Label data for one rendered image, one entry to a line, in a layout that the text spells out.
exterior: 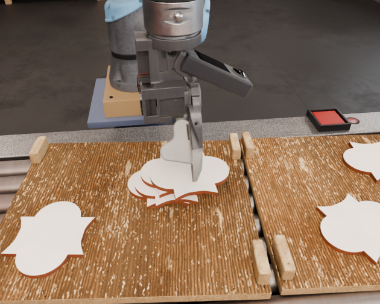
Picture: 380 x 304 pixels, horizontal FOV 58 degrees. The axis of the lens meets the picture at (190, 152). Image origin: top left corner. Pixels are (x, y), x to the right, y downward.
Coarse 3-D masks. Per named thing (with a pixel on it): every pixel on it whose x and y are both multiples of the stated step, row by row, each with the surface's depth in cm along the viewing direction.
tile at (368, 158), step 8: (352, 144) 70; (360, 144) 70; (368, 144) 70; (376, 144) 70; (344, 152) 68; (352, 152) 68; (360, 152) 68; (368, 152) 68; (376, 152) 68; (344, 160) 66; (352, 160) 66; (360, 160) 66; (368, 160) 66; (376, 160) 66; (352, 168) 65; (360, 168) 64; (368, 168) 64; (376, 168) 64; (376, 176) 62
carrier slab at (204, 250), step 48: (96, 144) 71; (144, 144) 71; (48, 192) 60; (96, 192) 60; (240, 192) 60; (0, 240) 52; (96, 240) 52; (144, 240) 52; (192, 240) 52; (240, 240) 52; (0, 288) 46; (48, 288) 46; (96, 288) 46; (144, 288) 46; (192, 288) 46; (240, 288) 46
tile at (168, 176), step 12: (204, 156) 63; (156, 168) 60; (168, 168) 60; (180, 168) 60; (204, 168) 60; (216, 168) 60; (228, 168) 60; (156, 180) 58; (168, 180) 58; (180, 180) 58; (204, 180) 58; (216, 180) 58; (180, 192) 55; (192, 192) 56; (204, 192) 56; (216, 192) 55
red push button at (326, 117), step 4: (312, 112) 83; (316, 112) 83; (320, 112) 83; (324, 112) 83; (328, 112) 83; (332, 112) 83; (316, 116) 81; (320, 116) 81; (324, 116) 81; (328, 116) 81; (332, 116) 81; (336, 116) 81; (320, 120) 80; (324, 120) 80; (328, 120) 80; (332, 120) 80; (336, 120) 80; (340, 120) 80
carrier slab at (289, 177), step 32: (256, 160) 67; (288, 160) 67; (320, 160) 67; (256, 192) 60; (288, 192) 60; (320, 192) 60; (352, 192) 60; (288, 224) 54; (320, 256) 50; (352, 256) 50; (288, 288) 46; (320, 288) 46; (352, 288) 46
